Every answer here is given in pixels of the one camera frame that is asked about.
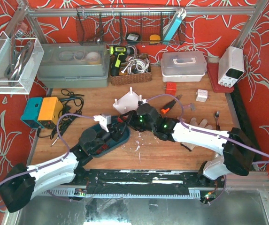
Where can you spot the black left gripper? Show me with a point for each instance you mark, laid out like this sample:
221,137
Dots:
115,131

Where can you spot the teal plastic tray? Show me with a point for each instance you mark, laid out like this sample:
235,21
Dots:
102,139

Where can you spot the yellow teal soldering station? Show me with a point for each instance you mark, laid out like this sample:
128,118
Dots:
42,112

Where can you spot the large red spring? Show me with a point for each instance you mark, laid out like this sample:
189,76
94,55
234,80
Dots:
121,119
101,149

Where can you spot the clear acrylic bin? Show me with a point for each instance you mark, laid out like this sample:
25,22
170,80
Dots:
20,59

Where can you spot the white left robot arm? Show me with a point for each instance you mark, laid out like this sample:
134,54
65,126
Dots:
23,183

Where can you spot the green cordless drill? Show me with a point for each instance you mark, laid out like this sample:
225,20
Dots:
120,54

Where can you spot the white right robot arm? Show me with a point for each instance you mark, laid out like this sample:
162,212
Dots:
235,151

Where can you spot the black mounting rail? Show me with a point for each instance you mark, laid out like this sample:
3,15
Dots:
142,182

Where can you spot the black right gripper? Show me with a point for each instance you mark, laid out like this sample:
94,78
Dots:
131,120

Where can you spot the wicker basket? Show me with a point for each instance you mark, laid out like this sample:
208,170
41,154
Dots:
133,78

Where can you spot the white work glove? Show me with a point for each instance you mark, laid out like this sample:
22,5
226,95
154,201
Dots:
202,124

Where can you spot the grey plastic toolbox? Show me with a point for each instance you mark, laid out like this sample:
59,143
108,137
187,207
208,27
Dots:
74,66

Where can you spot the black wire wall basket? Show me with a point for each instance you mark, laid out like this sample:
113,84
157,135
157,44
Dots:
109,24

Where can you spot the white bench power supply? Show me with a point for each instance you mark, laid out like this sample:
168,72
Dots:
230,67

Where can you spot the orange cube power socket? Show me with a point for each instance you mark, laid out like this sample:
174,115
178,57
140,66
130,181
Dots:
171,88

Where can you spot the orange black screwdriver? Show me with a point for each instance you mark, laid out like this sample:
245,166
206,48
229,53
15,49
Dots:
165,109

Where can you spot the white cube power socket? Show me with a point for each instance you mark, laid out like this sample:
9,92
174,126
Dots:
201,95

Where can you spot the white plastic storage box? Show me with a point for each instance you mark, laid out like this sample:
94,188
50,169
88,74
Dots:
183,66

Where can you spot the white peg base plate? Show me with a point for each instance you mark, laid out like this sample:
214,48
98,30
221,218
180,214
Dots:
128,102

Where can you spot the aluminium L bracket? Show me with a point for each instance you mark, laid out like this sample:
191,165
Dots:
190,106

